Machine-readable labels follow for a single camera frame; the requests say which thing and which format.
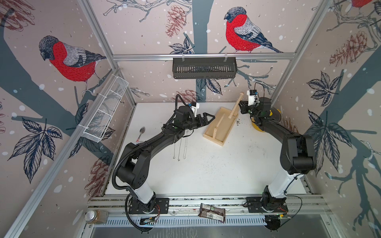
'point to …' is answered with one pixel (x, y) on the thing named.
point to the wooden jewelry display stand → (220, 128)
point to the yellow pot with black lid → (275, 117)
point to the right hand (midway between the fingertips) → (240, 100)
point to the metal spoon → (142, 130)
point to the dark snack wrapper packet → (212, 212)
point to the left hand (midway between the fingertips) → (213, 117)
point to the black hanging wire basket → (207, 67)
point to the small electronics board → (150, 221)
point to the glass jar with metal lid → (96, 216)
